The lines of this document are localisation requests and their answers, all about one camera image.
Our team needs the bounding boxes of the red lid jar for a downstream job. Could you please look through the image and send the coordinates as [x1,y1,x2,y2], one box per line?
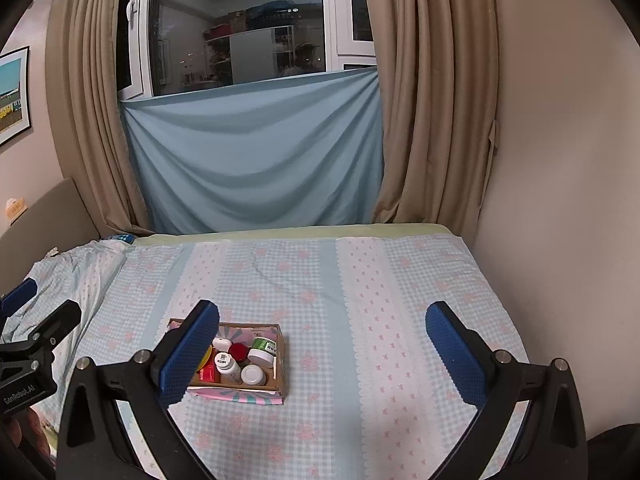
[228,342,250,366]

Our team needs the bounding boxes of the red medicine box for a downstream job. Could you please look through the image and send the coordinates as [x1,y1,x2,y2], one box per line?
[198,363,219,384]

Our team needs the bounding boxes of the beige headboard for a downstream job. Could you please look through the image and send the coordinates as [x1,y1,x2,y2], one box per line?
[0,178,100,292]

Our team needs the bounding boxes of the yellow tape roll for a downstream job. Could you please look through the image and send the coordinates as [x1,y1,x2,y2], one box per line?
[196,346,213,372]

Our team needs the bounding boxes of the right beige curtain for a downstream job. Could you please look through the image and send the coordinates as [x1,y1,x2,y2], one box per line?
[367,0,499,244]

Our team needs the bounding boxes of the person left hand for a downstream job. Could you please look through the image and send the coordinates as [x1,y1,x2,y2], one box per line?
[3,408,50,457]

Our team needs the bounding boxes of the beige curtain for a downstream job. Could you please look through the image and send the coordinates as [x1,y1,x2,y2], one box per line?
[367,0,499,244]
[44,0,151,235]

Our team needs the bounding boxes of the white lid jar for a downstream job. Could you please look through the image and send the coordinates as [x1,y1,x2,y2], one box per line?
[241,364,268,387]

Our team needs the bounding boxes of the left beige curtain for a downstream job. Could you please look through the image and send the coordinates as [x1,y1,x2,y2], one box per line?
[44,0,151,235]

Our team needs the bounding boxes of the green label white jar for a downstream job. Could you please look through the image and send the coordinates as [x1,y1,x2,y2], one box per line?
[247,336,278,368]

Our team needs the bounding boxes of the brown cardboard box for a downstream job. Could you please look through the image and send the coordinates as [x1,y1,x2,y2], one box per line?
[188,323,286,405]

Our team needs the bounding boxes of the light blue hanging cloth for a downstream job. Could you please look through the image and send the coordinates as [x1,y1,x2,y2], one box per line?
[122,67,383,235]

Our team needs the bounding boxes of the framed wall picture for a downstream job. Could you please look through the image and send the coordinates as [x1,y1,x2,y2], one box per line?
[0,46,32,145]

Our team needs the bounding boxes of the white earbuds case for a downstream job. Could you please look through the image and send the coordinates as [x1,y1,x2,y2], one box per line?
[212,337,232,352]

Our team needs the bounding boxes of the white frame window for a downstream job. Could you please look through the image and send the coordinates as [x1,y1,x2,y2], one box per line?
[116,0,376,100]

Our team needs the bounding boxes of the white vitamin bottle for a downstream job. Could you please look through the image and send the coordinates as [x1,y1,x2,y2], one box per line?
[214,352,242,385]

